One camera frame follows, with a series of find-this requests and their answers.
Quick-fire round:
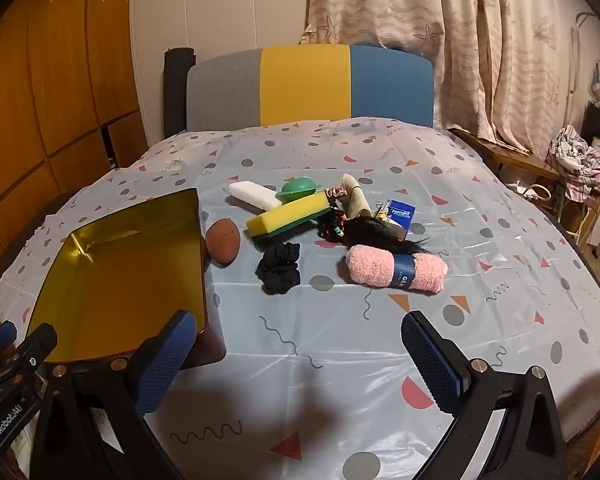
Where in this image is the gold tin box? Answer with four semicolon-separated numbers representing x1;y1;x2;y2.
24;188;226;376

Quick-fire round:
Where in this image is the green silicone dome bottle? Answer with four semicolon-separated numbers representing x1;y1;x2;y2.
281;177;321;203

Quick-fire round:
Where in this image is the white patterned tablecloth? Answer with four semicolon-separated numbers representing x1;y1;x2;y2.
0;116;600;480

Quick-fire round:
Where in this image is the wooden wardrobe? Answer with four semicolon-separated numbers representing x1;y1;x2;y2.
0;0;148;331

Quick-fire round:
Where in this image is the black hairpiece with coloured beads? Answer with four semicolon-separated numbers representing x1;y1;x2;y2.
316;203;431;257

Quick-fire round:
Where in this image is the pile of clothes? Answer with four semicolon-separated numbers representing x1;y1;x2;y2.
546;125;600;203

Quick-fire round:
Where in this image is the yellow and green sponge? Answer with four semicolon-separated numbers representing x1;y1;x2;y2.
246;192;332;240

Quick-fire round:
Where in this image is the pink towel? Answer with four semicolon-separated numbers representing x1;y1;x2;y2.
344;245;449;296

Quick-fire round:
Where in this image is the black scrunchie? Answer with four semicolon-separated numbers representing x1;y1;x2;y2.
256;242;302;295

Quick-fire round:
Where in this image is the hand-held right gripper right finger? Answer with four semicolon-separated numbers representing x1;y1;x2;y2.
401;310;571;480

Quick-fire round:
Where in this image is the beige bandage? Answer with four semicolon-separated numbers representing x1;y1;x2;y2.
341;173;373;221

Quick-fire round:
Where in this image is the white block sponge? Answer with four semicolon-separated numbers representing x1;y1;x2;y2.
228;180;283;211

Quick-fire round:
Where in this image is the grey yellow blue chair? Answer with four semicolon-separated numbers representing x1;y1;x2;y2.
186;44;435;133

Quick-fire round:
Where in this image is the white bag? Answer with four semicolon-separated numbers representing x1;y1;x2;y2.
510;180;551;202

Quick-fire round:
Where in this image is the brown egg-shaped sponge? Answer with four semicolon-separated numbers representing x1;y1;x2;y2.
205;217;242;266

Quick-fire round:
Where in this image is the beige patterned curtain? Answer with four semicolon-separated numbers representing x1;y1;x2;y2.
300;0;581;161

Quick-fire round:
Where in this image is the wooden side table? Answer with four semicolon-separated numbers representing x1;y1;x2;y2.
447;127;561;196

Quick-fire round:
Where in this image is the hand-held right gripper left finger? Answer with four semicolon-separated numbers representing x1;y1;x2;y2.
30;310;198;480

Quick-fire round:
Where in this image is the blue tissue packet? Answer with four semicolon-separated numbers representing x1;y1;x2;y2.
376;199;416;241

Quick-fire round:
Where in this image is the dark shelf unit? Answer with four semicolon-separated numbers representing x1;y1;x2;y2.
580;102;600;171

